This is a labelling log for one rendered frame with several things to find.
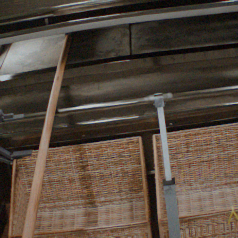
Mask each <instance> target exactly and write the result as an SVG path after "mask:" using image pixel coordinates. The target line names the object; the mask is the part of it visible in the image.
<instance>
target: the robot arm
mask: <svg viewBox="0 0 238 238"><path fill-rule="evenodd" d="M23 119H24V114H18V115H13V113H9V114H4V113H3V110H2V109H0V124H1V123H2V121H3V120H4V122H11V121H15V120H16V121H19V120H23ZM0 153H1V154H2V156H1V155H0V162H4V163H7V164H10V165H13V163H14V159H20V158H21V159H22V158H23V157H25V156H31V155H32V150H22V151H14V152H13V153H10V152H9V151H7V150H5V149H4V148H2V147H1V146H0Z"/></svg>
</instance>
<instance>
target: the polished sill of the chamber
mask: <svg viewBox="0 0 238 238"><path fill-rule="evenodd" d="M235 56H237V57H238V43H235V44H224V45H214V46H203V47H196V48H194V47H192V48H185V49H174V50H167V51H162V52H161V51H158V52H151V53H143V54H135V55H128V56H120V57H112V58H104V59H96V60H92V61H84V62H80V63H72V64H66V65H65V70H64V74H63V77H62V79H65V78H73V77H81V76H82V75H90V74H97V73H105V72H113V71H117V70H126V69H133V68H138V67H150V66H157V65H165V64H173V63H175V64H176V63H184V62H192V61H194V62H195V61H203V60H213V59H218V58H228V57H235ZM57 68H58V66H54V67H48V68H45V69H38V70H32V71H28V72H20V73H16V74H10V75H3V76H0V90H2V89H6V88H14V87H21V86H24V85H29V84H36V83H42V82H47V81H54V79H55V74H56V70H57Z"/></svg>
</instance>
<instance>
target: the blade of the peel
mask: <svg viewBox="0 0 238 238"><path fill-rule="evenodd" d="M128 26H129V23H128V24H120V25H114V26H109V27H101V28H93V29H87V30H83V31H75V32H74V34H79V33H84V32H91V31H97V30H105V29H113V28H120V27H128ZM62 36H65V34H60V35H53V36H48V37H42V38H35V39H31V40H25V41H20V42H15V45H18V44H24V43H31V42H33V41H39V40H45V39H49V38H56V37H62Z"/></svg>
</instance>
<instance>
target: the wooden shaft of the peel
mask: <svg viewBox="0 0 238 238"><path fill-rule="evenodd" d="M71 40H72V37H71V35H66V37H65V39H64V44H63V48H62V52H61V55H60V58H59V63H58V68H57V70H56V74H55V79H54V84H53V89H52V91H51V94H50V99H49V104H48V108H47V113H46V118H45V123H44V127H43V131H42V135H41V140H40V145H39V152H38V156H37V161H36V166H35V173H34V176H33V180H32V181H33V183H32V187H31V191H30V198H29V202H28V209H27V213H26V219H25V223H24V227H23V228H24V230H23V233H22V238H33V237H34V235H33V234H34V231H35V226H36V219H37V214H38V207H39V201H40V194H41V189H42V183H43V178H44V170H45V165H46V160H47V155H48V146H49V141H50V135H51V132H52V127H53V121H54V116H55V110H56V105H57V100H58V97H59V94H60V88H61V83H62V77H63V74H64V70H65V64H66V59H67V56H68V53H69V47H70V42H71Z"/></svg>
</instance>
